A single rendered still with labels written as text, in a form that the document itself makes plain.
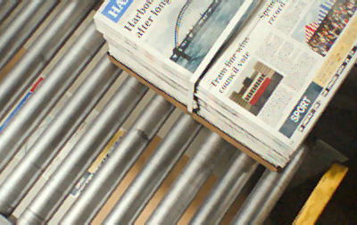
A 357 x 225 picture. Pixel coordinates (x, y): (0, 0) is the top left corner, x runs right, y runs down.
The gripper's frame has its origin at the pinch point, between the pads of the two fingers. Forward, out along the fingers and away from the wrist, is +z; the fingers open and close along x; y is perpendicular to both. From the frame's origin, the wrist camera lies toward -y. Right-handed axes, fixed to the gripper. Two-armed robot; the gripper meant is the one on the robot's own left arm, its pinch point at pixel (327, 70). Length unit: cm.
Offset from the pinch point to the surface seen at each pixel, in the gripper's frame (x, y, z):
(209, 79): 21.6, 23.4, 14.7
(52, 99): 35, 0, 40
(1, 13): 27, 0, 60
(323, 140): 12.5, 0.4, -6.6
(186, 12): 14.8, 23.6, 23.7
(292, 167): 20.1, 0.3, -4.5
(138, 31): 21.6, 23.6, 27.7
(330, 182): 19.0, 2.5, -11.4
